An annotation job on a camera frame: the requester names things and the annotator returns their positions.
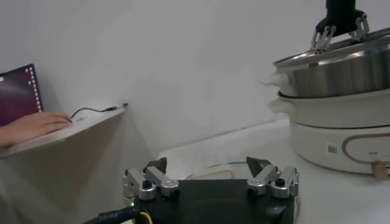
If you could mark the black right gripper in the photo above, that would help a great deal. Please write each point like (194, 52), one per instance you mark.
(340, 15)

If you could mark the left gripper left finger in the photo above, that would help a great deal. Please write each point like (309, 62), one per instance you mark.
(164, 182)

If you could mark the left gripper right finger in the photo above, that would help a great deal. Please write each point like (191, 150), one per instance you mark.
(265, 179)

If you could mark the stainless steel steamer basket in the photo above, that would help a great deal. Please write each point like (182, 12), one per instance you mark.
(335, 76)

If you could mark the person's bare hand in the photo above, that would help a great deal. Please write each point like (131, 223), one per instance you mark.
(33, 126)

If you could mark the white electric cooker base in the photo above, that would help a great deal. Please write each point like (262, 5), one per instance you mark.
(323, 134)

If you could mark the white side table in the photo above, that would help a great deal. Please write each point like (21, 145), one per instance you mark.
(76, 158)

